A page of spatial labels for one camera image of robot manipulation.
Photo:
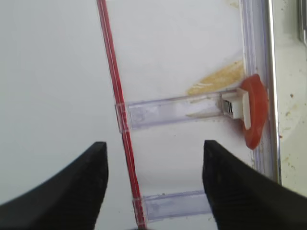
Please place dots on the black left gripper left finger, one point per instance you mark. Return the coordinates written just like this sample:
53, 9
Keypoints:
70, 200

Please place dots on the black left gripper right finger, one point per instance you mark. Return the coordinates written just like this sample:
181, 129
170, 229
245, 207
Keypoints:
243, 199

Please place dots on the red tomato slice stack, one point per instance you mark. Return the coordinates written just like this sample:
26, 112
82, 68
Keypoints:
258, 107

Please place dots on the lower left clear holder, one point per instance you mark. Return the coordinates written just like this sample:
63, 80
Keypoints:
164, 206

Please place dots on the clear holder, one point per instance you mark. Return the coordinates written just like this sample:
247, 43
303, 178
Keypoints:
164, 206
144, 114

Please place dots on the white pusher block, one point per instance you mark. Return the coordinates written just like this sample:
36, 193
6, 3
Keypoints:
235, 104

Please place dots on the upper left clear holder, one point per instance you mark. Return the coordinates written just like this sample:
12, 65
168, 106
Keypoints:
144, 114

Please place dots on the left red strip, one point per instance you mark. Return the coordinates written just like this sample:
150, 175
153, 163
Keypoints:
121, 114

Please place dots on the white metal tray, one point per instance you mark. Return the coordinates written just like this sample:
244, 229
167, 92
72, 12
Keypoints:
291, 78

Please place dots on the left clear vertical rail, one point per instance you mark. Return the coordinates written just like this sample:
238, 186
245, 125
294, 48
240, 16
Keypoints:
259, 57

